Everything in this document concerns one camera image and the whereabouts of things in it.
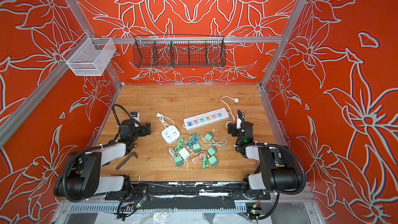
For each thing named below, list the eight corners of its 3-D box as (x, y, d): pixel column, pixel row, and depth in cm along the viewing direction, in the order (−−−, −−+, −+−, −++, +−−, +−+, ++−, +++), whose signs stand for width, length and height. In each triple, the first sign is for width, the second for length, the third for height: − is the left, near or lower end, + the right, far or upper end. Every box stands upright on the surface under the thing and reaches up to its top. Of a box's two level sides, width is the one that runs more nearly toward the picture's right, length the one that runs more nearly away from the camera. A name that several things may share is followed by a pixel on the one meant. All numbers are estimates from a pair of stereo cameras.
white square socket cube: (169, 146, 89) (168, 144, 87) (159, 134, 94) (158, 132, 92) (183, 135, 94) (182, 133, 92) (173, 124, 99) (172, 122, 96)
